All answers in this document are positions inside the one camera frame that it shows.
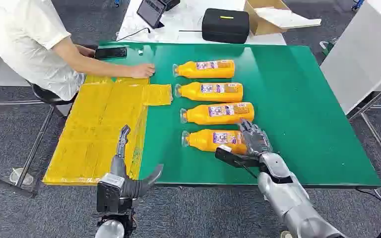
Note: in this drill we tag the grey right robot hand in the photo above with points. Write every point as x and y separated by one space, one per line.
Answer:
254 141

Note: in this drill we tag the metal table frame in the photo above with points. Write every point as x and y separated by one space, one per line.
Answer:
34 144

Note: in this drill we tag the white table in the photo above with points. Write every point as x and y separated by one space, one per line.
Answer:
184 23

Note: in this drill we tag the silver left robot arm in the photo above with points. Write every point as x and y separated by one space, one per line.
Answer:
110 230

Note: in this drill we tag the black device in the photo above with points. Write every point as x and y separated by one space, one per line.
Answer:
170 3

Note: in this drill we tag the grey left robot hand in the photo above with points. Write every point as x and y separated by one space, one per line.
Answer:
120 167

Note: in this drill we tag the black smartphone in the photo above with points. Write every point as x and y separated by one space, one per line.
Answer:
111 53

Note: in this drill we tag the white foam sheet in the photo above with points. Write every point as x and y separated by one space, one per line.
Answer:
285 17

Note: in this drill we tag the black tablet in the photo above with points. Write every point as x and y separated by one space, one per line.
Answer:
150 12

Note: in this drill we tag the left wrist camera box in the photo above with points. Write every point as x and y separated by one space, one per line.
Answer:
110 193

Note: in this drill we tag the person's right hand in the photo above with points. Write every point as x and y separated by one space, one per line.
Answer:
143 71

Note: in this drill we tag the person's hand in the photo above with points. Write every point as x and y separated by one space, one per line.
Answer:
143 71
86 51

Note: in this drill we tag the green table mat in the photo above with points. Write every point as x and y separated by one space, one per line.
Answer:
292 115

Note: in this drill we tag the yellow sheet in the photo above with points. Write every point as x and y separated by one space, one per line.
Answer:
95 138

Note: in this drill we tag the person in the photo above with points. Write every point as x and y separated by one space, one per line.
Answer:
19 39

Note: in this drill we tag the orange drink bottle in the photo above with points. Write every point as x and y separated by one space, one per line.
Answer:
197 115
200 140
193 93
190 70

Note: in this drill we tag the person's left hand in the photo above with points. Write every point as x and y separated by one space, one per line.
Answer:
86 51

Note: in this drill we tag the black zip case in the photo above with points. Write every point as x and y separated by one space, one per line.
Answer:
225 25

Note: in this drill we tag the white panel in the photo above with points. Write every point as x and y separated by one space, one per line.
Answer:
364 56

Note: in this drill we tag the cardboard box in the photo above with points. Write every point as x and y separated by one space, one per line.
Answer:
259 23

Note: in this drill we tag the clear plastic lid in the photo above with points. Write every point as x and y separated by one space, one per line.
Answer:
21 176

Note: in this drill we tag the metal panel frame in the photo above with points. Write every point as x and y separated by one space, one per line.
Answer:
379 131

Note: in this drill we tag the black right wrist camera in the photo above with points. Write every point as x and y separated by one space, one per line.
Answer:
233 157

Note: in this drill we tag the black stool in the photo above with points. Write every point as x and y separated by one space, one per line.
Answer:
47 95

